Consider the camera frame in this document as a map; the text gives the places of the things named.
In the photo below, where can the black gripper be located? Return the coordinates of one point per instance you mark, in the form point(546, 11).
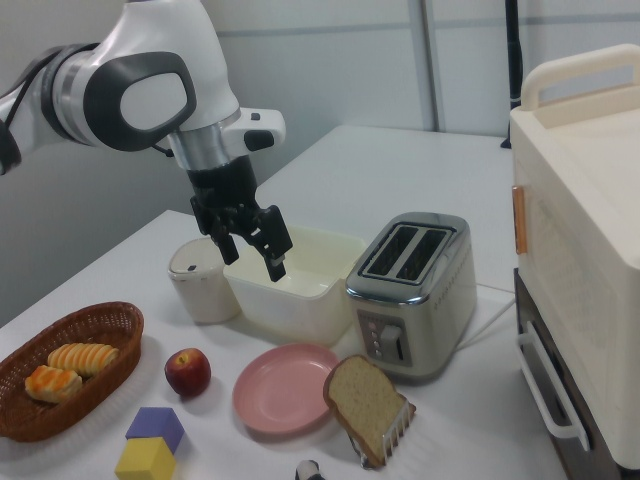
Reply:
point(225, 192)

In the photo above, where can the brown bread slice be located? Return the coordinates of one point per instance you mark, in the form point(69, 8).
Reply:
point(360, 395)

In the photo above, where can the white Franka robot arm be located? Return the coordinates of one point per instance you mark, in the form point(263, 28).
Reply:
point(165, 30)

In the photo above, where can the silver cream two-slot toaster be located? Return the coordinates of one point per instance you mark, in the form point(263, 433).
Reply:
point(430, 310)

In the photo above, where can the striped bread roll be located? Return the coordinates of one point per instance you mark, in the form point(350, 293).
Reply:
point(82, 357)

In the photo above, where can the orange glazed bread roll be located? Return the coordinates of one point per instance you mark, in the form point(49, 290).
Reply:
point(52, 384)

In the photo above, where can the white rectangular plastic bin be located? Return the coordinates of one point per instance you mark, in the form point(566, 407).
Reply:
point(280, 310)

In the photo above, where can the red apple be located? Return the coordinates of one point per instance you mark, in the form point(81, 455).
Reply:
point(187, 372)

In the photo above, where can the pink plate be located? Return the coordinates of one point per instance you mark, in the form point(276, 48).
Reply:
point(280, 390)

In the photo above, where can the brown wicker basket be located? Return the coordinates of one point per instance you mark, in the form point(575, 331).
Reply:
point(120, 325)

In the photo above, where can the purple cube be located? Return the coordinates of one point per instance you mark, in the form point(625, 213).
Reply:
point(160, 425)

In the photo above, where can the panda figurine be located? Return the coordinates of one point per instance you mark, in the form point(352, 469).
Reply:
point(307, 471)

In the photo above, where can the silver metal toast rack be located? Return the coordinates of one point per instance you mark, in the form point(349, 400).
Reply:
point(395, 434)

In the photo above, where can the yellow cube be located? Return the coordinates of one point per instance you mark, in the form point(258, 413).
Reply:
point(142, 460)

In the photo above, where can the black stand pole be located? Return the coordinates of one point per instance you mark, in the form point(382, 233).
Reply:
point(514, 60)

